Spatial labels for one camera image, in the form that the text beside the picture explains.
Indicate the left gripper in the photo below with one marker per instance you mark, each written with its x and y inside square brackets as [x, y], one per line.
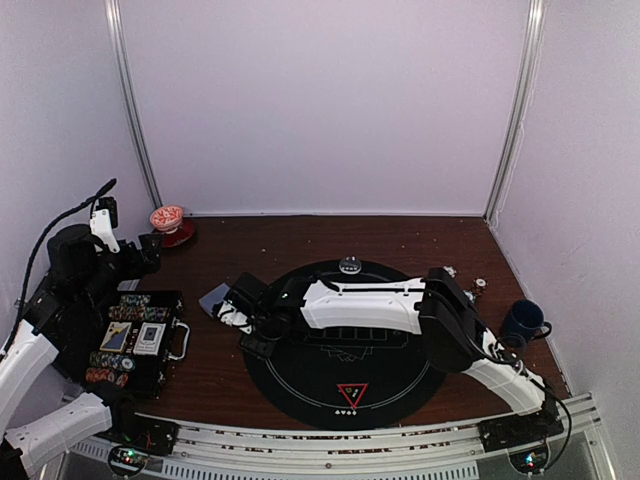
[151, 258]

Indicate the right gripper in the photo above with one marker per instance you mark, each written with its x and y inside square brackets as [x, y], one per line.
[260, 349]

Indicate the red triangle marker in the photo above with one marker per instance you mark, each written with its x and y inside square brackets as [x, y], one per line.
[353, 393]

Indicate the clear acrylic dealer button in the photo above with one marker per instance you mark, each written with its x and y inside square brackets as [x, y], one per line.
[350, 265]

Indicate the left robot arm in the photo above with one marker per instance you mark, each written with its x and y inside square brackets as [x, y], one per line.
[60, 325]

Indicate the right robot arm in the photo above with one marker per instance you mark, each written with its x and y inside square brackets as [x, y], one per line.
[433, 308]

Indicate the red patterned bowl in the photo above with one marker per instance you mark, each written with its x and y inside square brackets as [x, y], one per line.
[167, 219]

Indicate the blue playing card deck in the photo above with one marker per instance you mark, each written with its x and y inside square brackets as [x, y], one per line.
[213, 299]

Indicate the round black poker mat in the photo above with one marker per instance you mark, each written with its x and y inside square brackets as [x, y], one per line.
[301, 377]

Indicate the black poker chip case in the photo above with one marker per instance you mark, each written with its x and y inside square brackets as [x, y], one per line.
[142, 376]

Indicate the card deck in case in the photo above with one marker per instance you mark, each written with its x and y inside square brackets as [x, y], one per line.
[116, 337]
[149, 339]

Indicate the red white chip stack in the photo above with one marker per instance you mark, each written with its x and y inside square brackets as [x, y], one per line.
[479, 286]

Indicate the dark blue mug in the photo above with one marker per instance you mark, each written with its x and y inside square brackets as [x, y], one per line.
[524, 322]

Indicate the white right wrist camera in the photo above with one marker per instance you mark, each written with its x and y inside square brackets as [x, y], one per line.
[230, 315]

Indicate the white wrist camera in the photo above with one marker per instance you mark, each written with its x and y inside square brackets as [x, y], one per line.
[230, 315]
[103, 221]

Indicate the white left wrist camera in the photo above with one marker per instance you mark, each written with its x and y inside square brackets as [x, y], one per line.
[103, 221]

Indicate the left aluminium frame post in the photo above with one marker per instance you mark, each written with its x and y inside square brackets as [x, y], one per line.
[116, 32]

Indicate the aluminium frame post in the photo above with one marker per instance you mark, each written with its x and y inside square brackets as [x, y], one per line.
[116, 32]
[515, 127]

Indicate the front aluminium rail base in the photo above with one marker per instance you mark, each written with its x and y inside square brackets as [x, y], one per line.
[451, 450]

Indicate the right aluminium frame post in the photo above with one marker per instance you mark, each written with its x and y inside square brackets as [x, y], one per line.
[515, 127]

